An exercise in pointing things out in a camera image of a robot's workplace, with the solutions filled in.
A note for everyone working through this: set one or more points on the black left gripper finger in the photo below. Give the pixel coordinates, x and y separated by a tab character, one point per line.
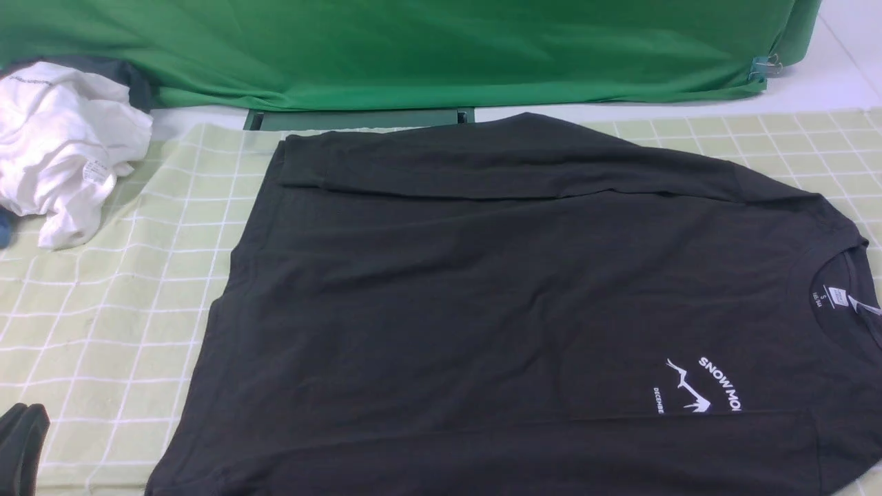
23	431

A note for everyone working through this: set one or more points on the dark gray long-sleeve top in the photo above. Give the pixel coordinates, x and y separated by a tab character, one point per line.
530	307

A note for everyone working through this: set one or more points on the light green checkered tablecloth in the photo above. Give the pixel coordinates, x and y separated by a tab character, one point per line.
106	335

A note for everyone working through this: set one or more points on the blue object at left edge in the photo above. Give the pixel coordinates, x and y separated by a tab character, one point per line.
6	228

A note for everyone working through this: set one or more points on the crumpled white shirt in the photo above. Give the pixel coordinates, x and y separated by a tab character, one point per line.
67	137

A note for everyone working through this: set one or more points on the dark gray garment behind shirt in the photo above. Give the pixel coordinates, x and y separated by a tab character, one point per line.
119	71

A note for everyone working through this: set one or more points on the green backdrop cloth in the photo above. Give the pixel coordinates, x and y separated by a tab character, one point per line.
388	55

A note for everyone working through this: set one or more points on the dark green metal base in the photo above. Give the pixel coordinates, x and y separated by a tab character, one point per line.
278	121

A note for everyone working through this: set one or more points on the blue binder clip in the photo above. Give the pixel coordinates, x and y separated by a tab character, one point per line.
765	67

